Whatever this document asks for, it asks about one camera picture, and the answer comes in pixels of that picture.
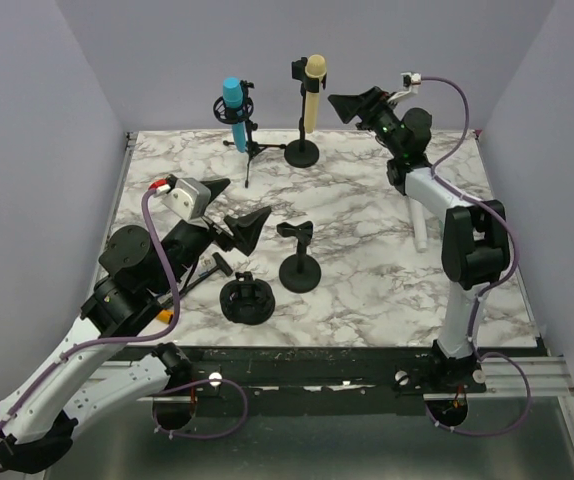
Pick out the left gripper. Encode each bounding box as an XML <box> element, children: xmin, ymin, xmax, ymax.
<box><xmin>154</xmin><ymin>180</ymin><xmax>272</xmax><ymax>293</ymax></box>

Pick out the white microphone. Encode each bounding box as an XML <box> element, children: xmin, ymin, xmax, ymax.
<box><xmin>408</xmin><ymin>198</ymin><xmax>428</xmax><ymax>252</ymax></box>

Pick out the black t-handle tool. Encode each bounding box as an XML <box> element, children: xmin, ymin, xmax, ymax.
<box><xmin>179</xmin><ymin>253</ymin><xmax>233</xmax><ymax>298</ymax></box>

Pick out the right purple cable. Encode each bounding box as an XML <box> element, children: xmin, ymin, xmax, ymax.
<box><xmin>416</xmin><ymin>75</ymin><xmax>533</xmax><ymax>437</ymax></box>

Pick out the black shock-mount round stand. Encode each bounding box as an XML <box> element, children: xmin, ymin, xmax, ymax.
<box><xmin>219</xmin><ymin>271</ymin><xmax>276</xmax><ymax>326</ymax></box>

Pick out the tall black clip stand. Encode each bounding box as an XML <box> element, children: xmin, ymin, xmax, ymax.
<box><xmin>284</xmin><ymin>56</ymin><xmax>327</xmax><ymax>169</ymax></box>

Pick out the purple cable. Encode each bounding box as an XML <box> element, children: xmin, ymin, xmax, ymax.
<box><xmin>416</xmin><ymin>75</ymin><xmax>533</xmax><ymax>437</ymax></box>
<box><xmin>0</xmin><ymin>187</ymin><xmax>251</xmax><ymax>474</ymax></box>

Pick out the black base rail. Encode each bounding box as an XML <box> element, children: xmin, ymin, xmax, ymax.
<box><xmin>116</xmin><ymin>344</ymin><xmax>488</xmax><ymax>419</ymax></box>

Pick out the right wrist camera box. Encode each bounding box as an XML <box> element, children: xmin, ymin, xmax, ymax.
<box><xmin>389</xmin><ymin>72</ymin><xmax>422</xmax><ymax>104</ymax></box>

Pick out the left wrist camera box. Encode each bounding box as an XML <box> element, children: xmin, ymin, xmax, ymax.
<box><xmin>162</xmin><ymin>175</ymin><xmax>211</xmax><ymax>222</ymax></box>

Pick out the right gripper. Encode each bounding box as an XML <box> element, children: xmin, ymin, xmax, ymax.
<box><xmin>327</xmin><ymin>87</ymin><xmax>403</xmax><ymax>158</ymax></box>

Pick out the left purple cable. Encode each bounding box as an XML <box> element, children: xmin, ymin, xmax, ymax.
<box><xmin>0</xmin><ymin>187</ymin><xmax>251</xmax><ymax>474</ymax></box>

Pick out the beige microphone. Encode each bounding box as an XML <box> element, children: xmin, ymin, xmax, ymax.
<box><xmin>303</xmin><ymin>54</ymin><xmax>327</xmax><ymax>134</ymax></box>

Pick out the short black clip stand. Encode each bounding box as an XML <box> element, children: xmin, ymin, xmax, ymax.
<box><xmin>276</xmin><ymin>221</ymin><xmax>322</xmax><ymax>294</ymax></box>

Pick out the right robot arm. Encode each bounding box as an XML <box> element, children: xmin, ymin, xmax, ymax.
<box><xmin>328</xmin><ymin>87</ymin><xmax>510</xmax><ymax>392</ymax></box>

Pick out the orange yellow tool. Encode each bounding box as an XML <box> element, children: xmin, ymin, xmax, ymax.
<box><xmin>156</xmin><ymin>310</ymin><xmax>174</xmax><ymax>325</ymax></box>

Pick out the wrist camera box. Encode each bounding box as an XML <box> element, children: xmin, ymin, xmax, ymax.
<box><xmin>389</xmin><ymin>72</ymin><xmax>422</xmax><ymax>104</ymax></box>
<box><xmin>162</xmin><ymin>175</ymin><xmax>211</xmax><ymax>222</ymax></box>

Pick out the black tripod shock-mount stand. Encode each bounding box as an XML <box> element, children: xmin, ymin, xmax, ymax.
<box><xmin>212</xmin><ymin>79</ymin><xmax>287</xmax><ymax>188</ymax></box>

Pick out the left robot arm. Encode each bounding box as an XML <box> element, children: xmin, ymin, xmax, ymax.
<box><xmin>0</xmin><ymin>175</ymin><xmax>272</xmax><ymax>474</ymax></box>

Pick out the blue microphone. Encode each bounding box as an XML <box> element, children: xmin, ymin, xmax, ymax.
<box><xmin>222</xmin><ymin>77</ymin><xmax>246</xmax><ymax>153</ymax></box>

